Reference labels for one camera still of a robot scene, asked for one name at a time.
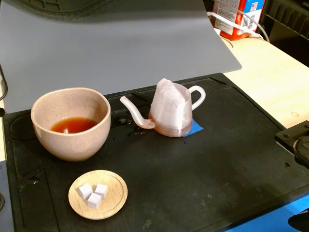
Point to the beige speckled ceramic cup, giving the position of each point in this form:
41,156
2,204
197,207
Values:
72,147

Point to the black work mat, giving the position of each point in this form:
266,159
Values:
169,181

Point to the black plastic crate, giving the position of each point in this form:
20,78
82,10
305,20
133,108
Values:
289,14

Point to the small blue tape square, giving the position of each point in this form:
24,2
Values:
196,128

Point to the white cube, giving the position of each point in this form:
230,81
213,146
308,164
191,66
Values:
84,192
94,201
101,191

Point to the round wooden coaster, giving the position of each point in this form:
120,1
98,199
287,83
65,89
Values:
113,193

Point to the translucent pink kettle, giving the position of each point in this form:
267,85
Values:
169,108

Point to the black round object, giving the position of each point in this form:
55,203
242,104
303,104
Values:
2,201

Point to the blue tape strip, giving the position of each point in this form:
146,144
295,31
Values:
270,222

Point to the gray silicone mat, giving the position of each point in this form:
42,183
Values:
108,48

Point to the brown tea liquid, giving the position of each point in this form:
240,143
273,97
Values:
72,125

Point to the red and white box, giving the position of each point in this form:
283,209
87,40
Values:
231,26

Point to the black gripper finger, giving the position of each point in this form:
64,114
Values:
300,221

